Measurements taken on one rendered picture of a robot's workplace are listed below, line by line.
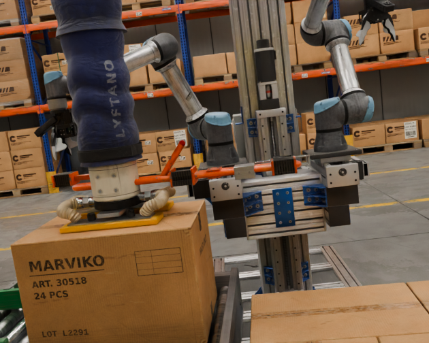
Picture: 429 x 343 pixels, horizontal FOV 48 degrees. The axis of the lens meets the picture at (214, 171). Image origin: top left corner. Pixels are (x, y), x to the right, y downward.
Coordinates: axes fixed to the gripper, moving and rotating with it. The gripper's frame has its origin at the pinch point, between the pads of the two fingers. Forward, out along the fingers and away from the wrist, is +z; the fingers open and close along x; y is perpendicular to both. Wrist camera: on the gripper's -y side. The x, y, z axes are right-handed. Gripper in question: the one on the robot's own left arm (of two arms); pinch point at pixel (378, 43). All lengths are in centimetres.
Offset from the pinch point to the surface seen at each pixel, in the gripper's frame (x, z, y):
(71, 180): 126, 39, 27
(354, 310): 34, 92, -28
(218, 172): 73, 38, -16
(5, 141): 296, 43, 771
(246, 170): 64, 39, -20
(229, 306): 76, 86, -18
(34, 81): 225, -57, 746
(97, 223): 116, 50, -12
